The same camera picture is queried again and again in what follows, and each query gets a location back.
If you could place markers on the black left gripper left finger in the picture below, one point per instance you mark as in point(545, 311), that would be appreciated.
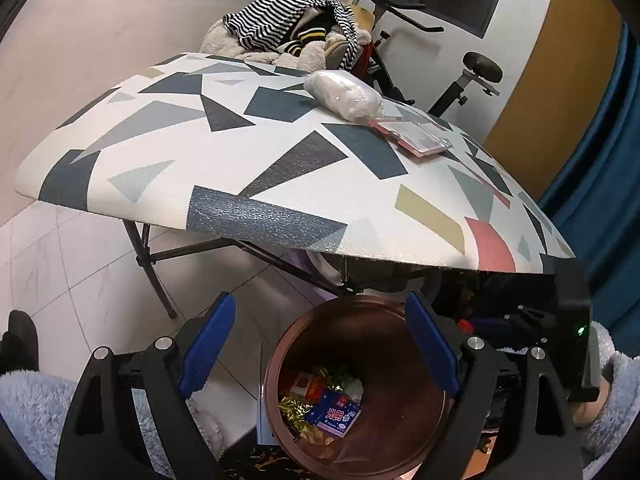
point(201, 340)

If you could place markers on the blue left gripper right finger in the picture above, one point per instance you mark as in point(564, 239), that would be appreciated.
point(437, 354)

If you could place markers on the white tissue wad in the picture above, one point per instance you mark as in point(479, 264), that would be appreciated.
point(353, 388)

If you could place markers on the gold foil wrapper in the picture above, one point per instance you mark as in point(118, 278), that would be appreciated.
point(293, 412)

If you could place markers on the red small box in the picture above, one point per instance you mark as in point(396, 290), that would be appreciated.
point(308, 388)

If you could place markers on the blue cardboard box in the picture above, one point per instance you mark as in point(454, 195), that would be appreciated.
point(335, 414)

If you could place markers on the clear blister pack red card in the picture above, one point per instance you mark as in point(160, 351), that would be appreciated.
point(420, 139)

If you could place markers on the clear bag white cotton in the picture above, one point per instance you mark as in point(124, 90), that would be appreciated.
point(344, 94)

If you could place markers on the brown round trash bin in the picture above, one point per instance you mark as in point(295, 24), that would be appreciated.
point(402, 409)

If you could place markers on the person's right hand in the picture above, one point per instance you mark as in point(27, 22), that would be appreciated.
point(584, 414)

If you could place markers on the black folding table legs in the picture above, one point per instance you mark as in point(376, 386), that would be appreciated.
point(188, 270)

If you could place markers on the blue curtain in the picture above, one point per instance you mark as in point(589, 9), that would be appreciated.
point(594, 201)

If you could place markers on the geometric patterned tablecloth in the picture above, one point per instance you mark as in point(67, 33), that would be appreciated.
point(241, 150)

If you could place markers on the striped black white shirt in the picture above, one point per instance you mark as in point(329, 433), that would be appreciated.
point(268, 25)

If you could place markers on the wooden chair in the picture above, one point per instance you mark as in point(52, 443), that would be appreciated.
point(363, 18)

